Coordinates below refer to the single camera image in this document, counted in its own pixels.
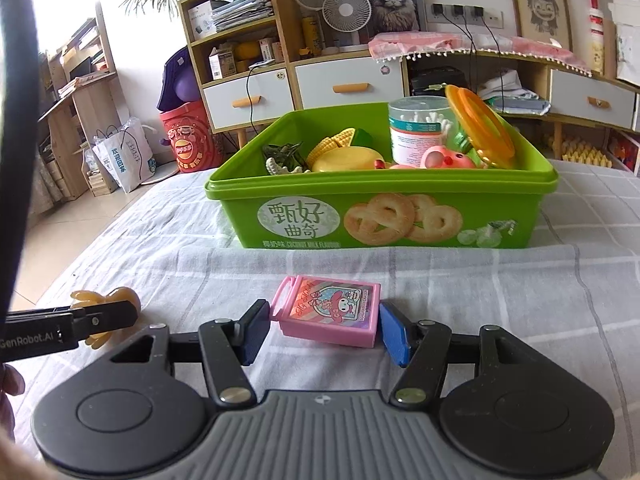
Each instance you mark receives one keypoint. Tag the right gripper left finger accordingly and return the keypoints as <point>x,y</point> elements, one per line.
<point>227,346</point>

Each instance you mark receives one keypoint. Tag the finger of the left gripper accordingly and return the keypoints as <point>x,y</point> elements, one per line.
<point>90,320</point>

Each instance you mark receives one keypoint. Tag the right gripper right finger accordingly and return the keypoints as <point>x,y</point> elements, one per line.
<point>420,349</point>

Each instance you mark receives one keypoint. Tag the amber rubber octopus toy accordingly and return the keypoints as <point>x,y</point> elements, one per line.
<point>87,298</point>

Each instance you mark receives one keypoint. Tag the pink cartoon card box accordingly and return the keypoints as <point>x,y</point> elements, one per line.
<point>327,310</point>

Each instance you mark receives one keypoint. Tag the grey checked table cloth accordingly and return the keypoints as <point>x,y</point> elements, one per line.
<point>572,293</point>

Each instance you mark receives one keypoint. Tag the green plastic cookie box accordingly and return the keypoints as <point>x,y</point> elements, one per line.
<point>484,208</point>

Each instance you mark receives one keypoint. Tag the white paper shopping bag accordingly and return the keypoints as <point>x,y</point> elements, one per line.
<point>125,153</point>

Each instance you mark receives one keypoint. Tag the pink pig toy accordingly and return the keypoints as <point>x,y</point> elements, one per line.
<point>440,157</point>

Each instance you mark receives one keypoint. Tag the yellow plastic toy bowl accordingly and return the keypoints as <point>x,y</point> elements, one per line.
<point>352,158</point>

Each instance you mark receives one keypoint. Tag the red snack bucket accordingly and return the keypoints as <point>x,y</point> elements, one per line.
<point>188,132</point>

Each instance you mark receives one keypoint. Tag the orange toy lid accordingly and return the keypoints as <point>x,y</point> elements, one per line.
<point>490,138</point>

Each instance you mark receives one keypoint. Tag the clear cotton swab jar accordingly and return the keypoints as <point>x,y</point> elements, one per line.
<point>418,123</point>

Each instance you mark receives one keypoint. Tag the purple plush toy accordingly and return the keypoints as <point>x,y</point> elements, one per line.
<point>179,84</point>

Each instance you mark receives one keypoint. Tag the black handbag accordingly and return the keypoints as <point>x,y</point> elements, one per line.
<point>432,82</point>

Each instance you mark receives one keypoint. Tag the pink lace cloth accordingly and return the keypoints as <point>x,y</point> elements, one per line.
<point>415,44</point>

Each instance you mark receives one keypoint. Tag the wooden cabinet with drawers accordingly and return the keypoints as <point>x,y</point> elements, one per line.
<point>258,97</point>

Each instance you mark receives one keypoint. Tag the small white desk fan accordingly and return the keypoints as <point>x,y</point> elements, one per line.
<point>347,17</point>

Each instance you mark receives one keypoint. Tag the framed cat picture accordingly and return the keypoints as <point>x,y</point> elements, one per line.
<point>396,16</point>

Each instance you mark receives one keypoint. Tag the framed girl cartoon picture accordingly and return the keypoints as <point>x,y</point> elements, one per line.
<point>545,21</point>

